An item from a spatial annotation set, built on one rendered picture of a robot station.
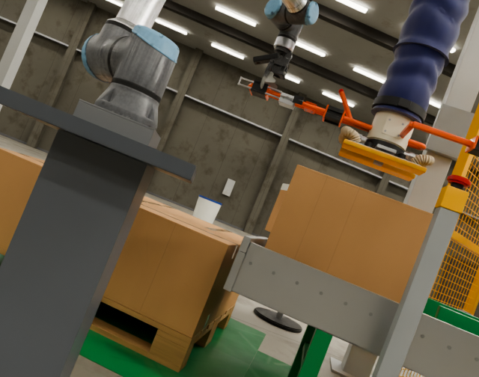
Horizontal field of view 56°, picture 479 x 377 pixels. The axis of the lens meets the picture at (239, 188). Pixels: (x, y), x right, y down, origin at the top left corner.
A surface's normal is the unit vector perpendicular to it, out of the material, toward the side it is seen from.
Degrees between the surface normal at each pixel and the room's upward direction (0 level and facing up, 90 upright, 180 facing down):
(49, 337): 90
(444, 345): 90
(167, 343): 90
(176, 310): 90
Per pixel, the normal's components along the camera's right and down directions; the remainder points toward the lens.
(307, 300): -0.16, -0.11
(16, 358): 0.10, -0.01
